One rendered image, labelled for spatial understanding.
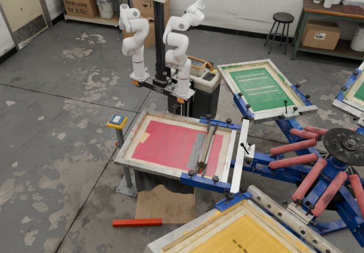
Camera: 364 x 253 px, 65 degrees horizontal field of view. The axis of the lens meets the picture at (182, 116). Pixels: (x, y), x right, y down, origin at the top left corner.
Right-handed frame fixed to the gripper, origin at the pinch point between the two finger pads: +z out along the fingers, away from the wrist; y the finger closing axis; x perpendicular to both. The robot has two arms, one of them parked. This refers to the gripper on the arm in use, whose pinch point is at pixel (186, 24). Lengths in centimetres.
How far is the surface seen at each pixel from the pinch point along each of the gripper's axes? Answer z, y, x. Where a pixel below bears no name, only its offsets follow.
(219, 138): 1, -97, 13
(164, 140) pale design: 15, -81, 49
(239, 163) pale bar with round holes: -24, -117, 21
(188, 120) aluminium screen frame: 15, -74, 24
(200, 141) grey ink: 4, -93, 27
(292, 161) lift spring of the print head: -47, -126, -2
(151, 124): 27, -66, 50
